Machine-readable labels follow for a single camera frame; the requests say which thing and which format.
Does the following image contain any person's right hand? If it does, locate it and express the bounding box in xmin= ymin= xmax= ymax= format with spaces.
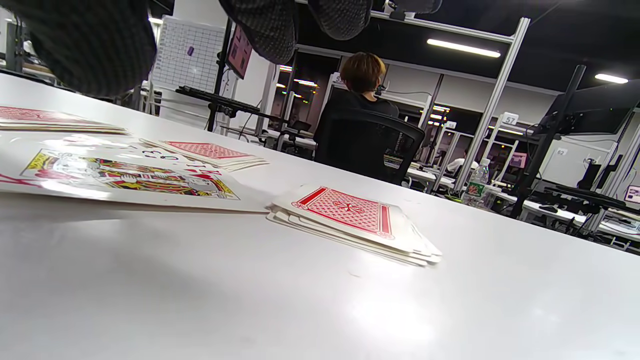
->
xmin=0 ymin=0 xmax=443 ymax=98

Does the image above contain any pile of dealt playing cards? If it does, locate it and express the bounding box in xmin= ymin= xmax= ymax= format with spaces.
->
xmin=266 ymin=185 xmax=443 ymax=267
xmin=142 ymin=140 xmax=271 ymax=173
xmin=0 ymin=105 xmax=131 ymax=136
xmin=0 ymin=132 xmax=271 ymax=214

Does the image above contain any white grid board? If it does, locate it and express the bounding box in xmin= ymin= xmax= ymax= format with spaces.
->
xmin=151 ymin=15 xmax=227 ymax=93

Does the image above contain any black monitor stand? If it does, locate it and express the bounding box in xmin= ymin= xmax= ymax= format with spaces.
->
xmin=207 ymin=17 xmax=234 ymax=132
xmin=510 ymin=65 xmax=587 ymax=220

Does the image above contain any black keyboard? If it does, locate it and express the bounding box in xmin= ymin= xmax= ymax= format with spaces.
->
xmin=176 ymin=86 xmax=261 ymax=115

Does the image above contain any black computer monitor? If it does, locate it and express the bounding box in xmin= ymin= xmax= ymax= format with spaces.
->
xmin=226 ymin=25 xmax=253 ymax=80
xmin=542 ymin=80 xmax=640 ymax=136

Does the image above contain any black mesh office chair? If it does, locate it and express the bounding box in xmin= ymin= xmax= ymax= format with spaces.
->
xmin=314 ymin=107 xmax=426 ymax=186

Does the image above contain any clear bottle green label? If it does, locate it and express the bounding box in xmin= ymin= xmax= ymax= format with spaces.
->
xmin=462 ymin=159 xmax=491 ymax=207

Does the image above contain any aluminium frame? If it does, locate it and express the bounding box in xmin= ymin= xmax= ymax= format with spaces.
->
xmin=370 ymin=11 xmax=531 ymax=193

